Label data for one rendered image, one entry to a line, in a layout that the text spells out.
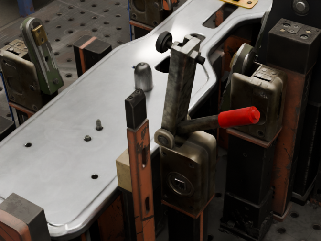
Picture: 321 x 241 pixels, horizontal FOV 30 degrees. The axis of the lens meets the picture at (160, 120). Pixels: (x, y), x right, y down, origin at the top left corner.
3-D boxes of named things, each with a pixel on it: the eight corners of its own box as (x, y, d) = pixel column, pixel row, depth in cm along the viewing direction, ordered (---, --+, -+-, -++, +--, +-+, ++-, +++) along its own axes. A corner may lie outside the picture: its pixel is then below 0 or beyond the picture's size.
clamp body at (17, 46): (46, 162, 133) (16, 28, 110) (88, 182, 128) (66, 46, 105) (17, 188, 127) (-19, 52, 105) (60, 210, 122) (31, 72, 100)
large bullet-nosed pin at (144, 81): (142, 85, 106) (140, 55, 102) (156, 91, 105) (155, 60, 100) (131, 95, 104) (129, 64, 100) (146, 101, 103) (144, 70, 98)
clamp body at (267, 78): (231, 199, 123) (242, 48, 99) (283, 222, 118) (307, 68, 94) (209, 229, 117) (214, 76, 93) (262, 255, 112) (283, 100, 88)
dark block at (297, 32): (261, 193, 124) (281, 16, 96) (292, 206, 121) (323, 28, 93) (250, 209, 121) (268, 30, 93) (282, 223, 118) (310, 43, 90)
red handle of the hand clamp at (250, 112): (173, 115, 87) (260, 97, 76) (180, 127, 88) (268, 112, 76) (157, 131, 84) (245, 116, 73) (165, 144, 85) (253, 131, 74)
